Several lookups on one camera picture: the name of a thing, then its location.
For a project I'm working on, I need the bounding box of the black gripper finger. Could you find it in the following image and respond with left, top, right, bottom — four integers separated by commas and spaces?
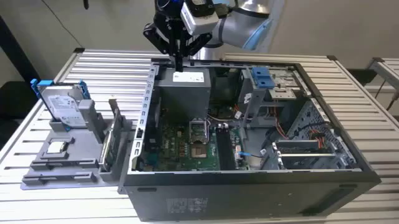
143, 21, 180, 72
177, 33, 213, 72

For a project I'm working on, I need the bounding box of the black chair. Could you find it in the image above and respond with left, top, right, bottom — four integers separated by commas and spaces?
0, 80, 40, 120

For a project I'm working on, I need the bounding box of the green motherboard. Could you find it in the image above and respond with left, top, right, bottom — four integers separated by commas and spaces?
141, 102, 250, 172

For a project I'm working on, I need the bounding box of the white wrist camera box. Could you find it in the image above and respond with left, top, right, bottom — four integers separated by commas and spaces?
180, 0, 219, 36

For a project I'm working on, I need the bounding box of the grey parts rack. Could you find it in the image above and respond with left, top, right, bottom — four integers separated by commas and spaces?
20, 99, 137, 190

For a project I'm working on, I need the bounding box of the grey power supply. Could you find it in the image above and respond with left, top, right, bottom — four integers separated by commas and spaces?
153, 67, 212, 122

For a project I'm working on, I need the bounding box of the green graphics card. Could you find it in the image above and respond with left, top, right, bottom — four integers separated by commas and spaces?
99, 98, 124, 172

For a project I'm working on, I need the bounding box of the CPU socket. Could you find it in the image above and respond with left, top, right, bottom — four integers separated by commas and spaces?
189, 142, 209, 159

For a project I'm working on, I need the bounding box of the grey disk bay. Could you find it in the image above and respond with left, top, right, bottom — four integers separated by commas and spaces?
271, 139, 340, 170

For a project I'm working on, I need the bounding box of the thin black wall cable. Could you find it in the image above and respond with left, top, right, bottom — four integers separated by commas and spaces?
40, 0, 84, 49

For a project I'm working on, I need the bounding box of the silver CPU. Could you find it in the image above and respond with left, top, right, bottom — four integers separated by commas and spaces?
47, 141, 68, 154

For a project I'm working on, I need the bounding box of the black box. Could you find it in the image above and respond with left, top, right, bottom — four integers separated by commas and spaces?
347, 68, 376, 85

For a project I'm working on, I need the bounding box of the hard disk in blue carrier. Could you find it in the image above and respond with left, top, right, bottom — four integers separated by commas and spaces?
29, 78, 92, 131

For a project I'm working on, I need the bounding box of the blue tab data cable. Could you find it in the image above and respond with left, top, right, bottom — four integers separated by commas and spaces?
238, 150, 271, 158

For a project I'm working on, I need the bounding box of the orange red wire bundle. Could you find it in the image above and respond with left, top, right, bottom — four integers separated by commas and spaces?
307, 129, 327, 149

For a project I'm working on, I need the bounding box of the metal slat side table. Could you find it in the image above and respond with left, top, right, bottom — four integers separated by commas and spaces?
363, 57, 399, 94

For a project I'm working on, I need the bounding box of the metal socket cover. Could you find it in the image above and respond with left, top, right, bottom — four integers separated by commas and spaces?
189, 119, 209, 143

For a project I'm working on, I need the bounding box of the black PC case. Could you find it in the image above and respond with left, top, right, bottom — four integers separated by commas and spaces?
117, 57, 382, 222

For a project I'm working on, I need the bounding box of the RAM stick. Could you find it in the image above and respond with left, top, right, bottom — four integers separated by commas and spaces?
28, 174, 93, 182

